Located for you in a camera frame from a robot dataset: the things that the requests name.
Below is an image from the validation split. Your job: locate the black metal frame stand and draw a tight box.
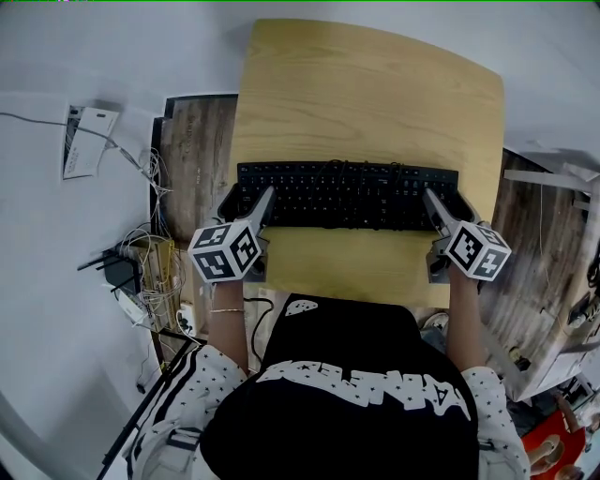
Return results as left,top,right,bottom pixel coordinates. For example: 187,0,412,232
96,327,207,479

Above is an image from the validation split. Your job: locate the wooden table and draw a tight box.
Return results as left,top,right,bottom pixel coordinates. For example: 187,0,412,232
229,18,506,310

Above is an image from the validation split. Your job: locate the person's left forearm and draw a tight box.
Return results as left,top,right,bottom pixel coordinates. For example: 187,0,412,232
208,280,249,376

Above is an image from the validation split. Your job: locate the white power strip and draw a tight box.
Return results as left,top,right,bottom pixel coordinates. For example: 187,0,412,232
175,303,196,337

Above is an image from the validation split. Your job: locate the grey wall cable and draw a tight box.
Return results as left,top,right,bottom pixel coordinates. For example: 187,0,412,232
0,111,173,235

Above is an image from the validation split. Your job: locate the grey metal bar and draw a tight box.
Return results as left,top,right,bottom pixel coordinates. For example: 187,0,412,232
503,168,593,194

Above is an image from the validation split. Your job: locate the black keyboard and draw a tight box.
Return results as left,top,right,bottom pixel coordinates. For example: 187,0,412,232
236,159,460,232

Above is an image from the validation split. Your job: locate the black router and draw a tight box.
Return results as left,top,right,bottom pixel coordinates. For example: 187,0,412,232
77,250,142,294

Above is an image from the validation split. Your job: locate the black cable coil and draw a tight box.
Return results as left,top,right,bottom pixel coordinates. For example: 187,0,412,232
587,243,600,297

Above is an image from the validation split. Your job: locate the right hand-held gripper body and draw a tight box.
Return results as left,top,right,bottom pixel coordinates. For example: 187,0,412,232
425,219,514,285

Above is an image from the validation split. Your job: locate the red box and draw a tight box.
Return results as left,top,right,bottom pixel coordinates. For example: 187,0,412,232
520,410,588,480

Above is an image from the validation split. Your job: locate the grey strap buckle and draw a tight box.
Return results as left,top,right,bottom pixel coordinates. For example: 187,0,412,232
158,425,203,473

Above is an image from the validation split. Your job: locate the person's right leg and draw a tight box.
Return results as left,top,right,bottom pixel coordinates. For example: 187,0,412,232
419,325,449,355

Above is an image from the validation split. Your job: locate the black and white printed shirt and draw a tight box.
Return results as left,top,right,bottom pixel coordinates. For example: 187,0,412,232
122,293,531,480

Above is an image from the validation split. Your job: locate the white router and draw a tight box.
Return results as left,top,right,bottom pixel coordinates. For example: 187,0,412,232
112,285,154,329

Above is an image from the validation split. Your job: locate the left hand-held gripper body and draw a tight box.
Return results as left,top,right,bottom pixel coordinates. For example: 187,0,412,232
187,217,272,285

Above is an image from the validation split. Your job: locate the white wall network panel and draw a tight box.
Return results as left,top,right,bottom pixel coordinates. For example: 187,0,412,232
62,105,122,182

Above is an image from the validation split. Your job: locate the person's right shoe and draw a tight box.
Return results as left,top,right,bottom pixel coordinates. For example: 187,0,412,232
420,311,450,332

